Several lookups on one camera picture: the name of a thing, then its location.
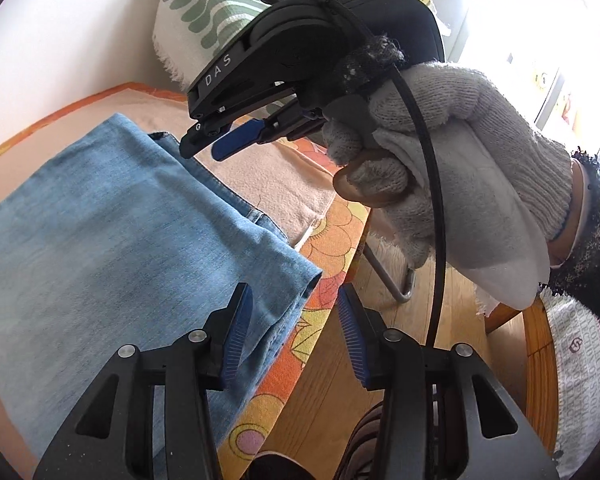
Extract black fuzzy strap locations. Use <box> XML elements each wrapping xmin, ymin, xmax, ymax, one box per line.
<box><xmin>330</xmin><ymin>35</ymin><xmax>407</xmax><ymax>97</ymax></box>

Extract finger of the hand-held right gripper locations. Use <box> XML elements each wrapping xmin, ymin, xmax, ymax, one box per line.
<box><xmin>212</xmin><ymin>107</ymin><xmax>326</xmax><ymax>162</ymax></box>
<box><xmin>179</xmin><ymin>111</ymin><xmax>242</xmax><ymax>158</ymax></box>

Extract rattan wooden stool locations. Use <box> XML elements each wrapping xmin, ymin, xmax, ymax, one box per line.
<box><xmin>485</xmin><ymin>300</ymin><xmax>561</xmax><ymax>456</ymax></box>

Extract person's right forearm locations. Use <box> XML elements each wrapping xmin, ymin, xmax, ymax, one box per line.
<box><xmin>535</xmin><ymin>147</ymin><xmax>600</xmax><ymax>346</ymax></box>

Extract grey metal chair leg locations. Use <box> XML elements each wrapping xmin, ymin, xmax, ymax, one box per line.
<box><xmin>362</xmin><ymin>240</ymin><xmax>416</xmax><ymax>303</ymax></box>

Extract green white patterned pillow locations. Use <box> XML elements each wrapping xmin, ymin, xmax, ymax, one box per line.
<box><xmin>152</xmin><ymin>0</ymin><xmax>281</xmax><ymax>91</ymax></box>

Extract light blue denim pants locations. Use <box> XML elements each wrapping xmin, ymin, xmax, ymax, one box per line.
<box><xmin>0</xmin><ymin>112</ymin><xmax>323</xmax><ymax>461</ymax></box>

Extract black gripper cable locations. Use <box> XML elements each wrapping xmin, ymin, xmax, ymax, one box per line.
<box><xmin>325</xmin><ymin>0</ymin><xmax>448</xmax><ymax>351</ymax></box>

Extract person's right hand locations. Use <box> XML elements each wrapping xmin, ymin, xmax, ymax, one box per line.
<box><xmin>322</xmin><ymin>60</ymin><xmax>573</xmax><ymax>311</ymax></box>

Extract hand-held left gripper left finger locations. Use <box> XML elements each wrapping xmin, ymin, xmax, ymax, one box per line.
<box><xmin>32</xmin><ymin>282</ymin><xmax>255</xmax><ymax>480</ymax></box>

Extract white printed bag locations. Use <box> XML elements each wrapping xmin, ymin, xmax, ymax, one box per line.
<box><xmin>540</xmin><ymin>295</ymin><xmax>600</xmax><ymax>480</ymax></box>

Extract orange floral mattress cover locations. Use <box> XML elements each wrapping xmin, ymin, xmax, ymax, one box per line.
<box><xmin>0</xmin><ymin>82</ymin><xmax>373</xmax><ymax>480</ymax></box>

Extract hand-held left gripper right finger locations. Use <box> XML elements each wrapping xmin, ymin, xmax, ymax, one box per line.
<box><xmin>336</xmin><ymin>282</ymin><xmax>561</xmax><ymax>480</ymax></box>

